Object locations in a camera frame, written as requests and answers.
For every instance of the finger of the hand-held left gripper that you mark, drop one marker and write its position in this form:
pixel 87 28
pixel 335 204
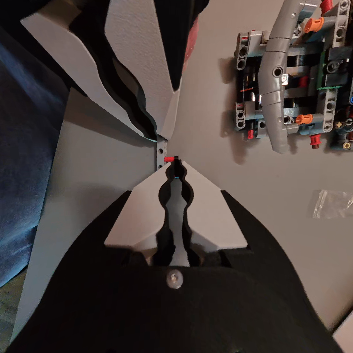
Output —
pixel 138 41
pixel 69 55

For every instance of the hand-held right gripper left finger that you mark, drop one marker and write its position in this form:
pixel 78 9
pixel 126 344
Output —
pixel 138 217

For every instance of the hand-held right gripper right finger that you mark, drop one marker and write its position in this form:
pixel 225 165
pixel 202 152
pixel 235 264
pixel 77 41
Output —
pixel 215 220

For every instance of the red lego pin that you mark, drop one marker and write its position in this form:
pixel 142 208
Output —
pixel 168 159

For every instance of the grey lego beam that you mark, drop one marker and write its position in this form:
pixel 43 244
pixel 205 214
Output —
pixel 160 151

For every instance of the lego car chassis model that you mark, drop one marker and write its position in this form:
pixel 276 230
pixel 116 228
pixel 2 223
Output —
pixel 275 96

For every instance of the person's left hand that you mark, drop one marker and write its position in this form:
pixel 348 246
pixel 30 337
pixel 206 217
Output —
pixel 191 41

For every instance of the small empty clear bag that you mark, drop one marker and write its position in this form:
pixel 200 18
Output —
pixel 331 204

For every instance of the white desk stand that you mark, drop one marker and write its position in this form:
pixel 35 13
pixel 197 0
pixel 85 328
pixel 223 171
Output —
pixel 346 339

